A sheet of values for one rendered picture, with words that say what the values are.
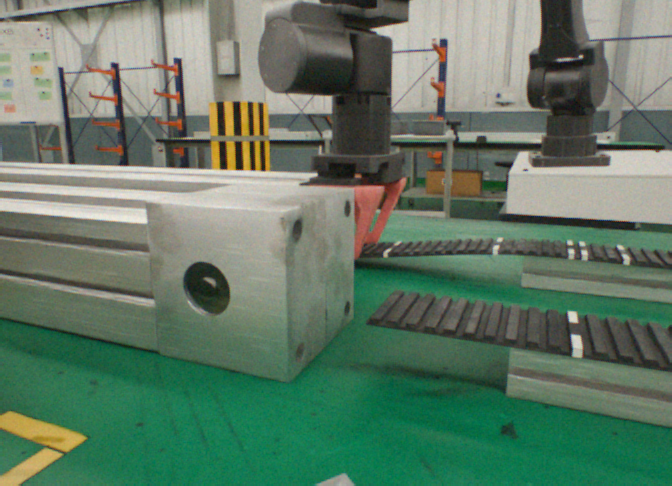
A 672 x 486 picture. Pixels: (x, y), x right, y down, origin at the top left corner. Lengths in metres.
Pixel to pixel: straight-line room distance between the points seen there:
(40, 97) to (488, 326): 5.84
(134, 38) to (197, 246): 11.13
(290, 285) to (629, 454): 0.17
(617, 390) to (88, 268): 0.31
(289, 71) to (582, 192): 0.54
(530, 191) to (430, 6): 7.61
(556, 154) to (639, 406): 0.65
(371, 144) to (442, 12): 7.89
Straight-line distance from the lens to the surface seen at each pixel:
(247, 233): 0.26
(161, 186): 0.54
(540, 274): 0.45
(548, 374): 0.27
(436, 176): 5.28
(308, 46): 0.40
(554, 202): 0.82
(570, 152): 0.87
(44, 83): 5.97
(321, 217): 0.28
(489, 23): 8.13
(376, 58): 0.46
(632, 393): 0.28
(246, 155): 3.61
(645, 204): 0.83
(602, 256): 0.44
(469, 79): 8.05
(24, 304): 0.40
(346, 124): 0.45
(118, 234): 0.31
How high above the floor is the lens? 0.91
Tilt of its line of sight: 13 degrees down
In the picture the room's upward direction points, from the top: straight up
